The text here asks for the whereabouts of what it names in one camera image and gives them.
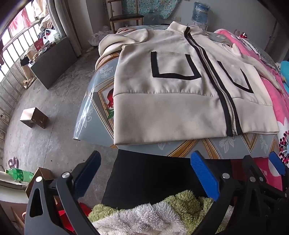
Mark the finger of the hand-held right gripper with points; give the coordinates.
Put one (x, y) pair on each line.
(249, 163)
(277, 163)

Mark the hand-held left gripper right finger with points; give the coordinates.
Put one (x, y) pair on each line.
(204, 178)

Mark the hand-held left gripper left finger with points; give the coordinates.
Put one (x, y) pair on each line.
(88, 174)

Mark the cream jacket with black trim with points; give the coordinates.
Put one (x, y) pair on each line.
(169, 101)

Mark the person's black pants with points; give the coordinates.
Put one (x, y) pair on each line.
(146, 174)

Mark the pink floral blanket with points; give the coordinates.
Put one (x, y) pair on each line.
(274, 99)

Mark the fluffy green and white robe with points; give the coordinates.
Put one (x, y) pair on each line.
(140, 217)

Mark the green plastic bottle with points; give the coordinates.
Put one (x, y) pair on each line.
(20, 175)

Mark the purple slipper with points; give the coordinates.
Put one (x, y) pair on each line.
(13, 161)

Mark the small brown wooden box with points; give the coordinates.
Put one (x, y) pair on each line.
(33, 117)

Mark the blue pillow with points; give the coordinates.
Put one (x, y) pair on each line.
(285, 74)

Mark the fruit print tablecloth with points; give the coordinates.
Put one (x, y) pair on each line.
(101, 74)

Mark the grey glitter cushion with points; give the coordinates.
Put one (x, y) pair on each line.
(264, 54)

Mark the dark grey cabinet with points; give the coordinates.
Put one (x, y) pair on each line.
(54, 65)

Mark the red box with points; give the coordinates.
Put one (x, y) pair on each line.
(39, 45)

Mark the metal window railing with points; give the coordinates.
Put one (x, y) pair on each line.
(13, 54)

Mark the white and red plastic bag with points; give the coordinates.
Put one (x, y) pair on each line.
(50, 36)

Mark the white water dispenser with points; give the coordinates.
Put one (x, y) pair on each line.
(198, 25)

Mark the grey curtain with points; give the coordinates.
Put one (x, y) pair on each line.
(76, 22)

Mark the blue water jug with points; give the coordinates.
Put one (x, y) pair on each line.
(199, 12)

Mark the wooden chair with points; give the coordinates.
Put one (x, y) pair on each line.
(126, 17)

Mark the teal floral wall cloth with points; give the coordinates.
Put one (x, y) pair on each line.
(158, 9)

